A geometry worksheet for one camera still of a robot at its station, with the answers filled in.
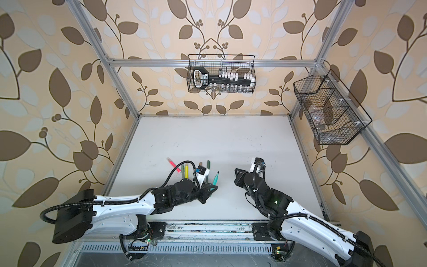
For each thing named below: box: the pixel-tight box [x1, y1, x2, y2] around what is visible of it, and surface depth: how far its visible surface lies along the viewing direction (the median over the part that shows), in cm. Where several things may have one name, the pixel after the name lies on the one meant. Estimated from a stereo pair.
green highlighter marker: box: [210, 170, 220, 190], surface depth 77 cm
